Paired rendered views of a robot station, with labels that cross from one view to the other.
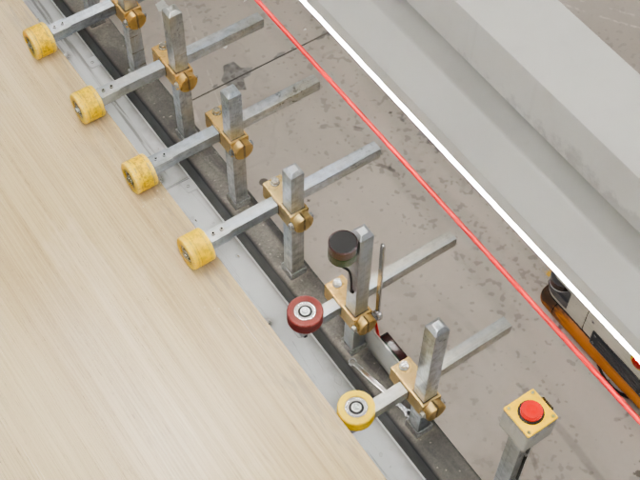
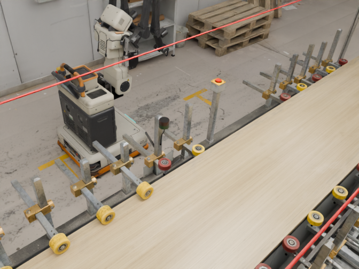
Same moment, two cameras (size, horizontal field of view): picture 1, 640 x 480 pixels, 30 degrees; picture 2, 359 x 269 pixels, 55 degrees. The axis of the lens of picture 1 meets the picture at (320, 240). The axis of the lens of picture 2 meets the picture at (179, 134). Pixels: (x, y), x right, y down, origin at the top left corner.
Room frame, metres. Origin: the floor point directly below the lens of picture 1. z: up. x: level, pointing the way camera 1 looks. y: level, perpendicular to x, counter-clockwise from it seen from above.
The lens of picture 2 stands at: (1.51, 1.53, 2.37)
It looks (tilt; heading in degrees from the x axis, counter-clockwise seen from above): 39 degrees down; 260
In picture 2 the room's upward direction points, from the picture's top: 4 degrees clockwise
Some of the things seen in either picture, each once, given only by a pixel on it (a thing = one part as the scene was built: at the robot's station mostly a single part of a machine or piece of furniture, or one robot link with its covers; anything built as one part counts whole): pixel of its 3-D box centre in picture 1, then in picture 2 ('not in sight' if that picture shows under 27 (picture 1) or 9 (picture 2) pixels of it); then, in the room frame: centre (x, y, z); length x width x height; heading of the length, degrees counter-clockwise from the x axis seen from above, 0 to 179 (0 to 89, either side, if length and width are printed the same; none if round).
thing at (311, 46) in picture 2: not in sight; (304, 68); (-0.07, -1.11, 0.90); 0.04 x 0.04 x 0.48; 36
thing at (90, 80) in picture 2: not in sight; (84, 78); (1.88, -1.04, 0.87); 0.23 x 0.15 x 0.11; 125
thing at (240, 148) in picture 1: (229, 133); (84, 186); (1.77, 0.22, 0.95); 0.14 x 0.06 x 0.05; 36
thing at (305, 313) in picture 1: (305, 322); (164, 168); (1.32, 0.03, 0.85); 0.08 x 0.08 x 0.11
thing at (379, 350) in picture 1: (370, 338); (158, 163); (1.34, -0.12, 0.75); 0.26 x 0.01 x 0.10; 36
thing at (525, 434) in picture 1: (527, 421); (217, 86); (0.93, -0.38, 1.18); 0.07 x 0.07 x 0.08; 36
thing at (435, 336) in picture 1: (427, 382); (186, 133); (1.15, -0.23, 0.91); 0.04 x 0.04 x 0.48; 36
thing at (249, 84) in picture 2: not in sight; (263, 92); (0.39, -0.83, 0.84); 0.43 x 0.03 x 0.04; 126
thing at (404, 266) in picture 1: (376, 282); (144, 152); (1.43, -0.13, 0.84); 0.43 x 0.03 x 0.04; 126
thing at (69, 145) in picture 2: not in sight; (72, 148); (2.04, -0.90, 0.23); 0.41 x 0.02 x 0.08; 125
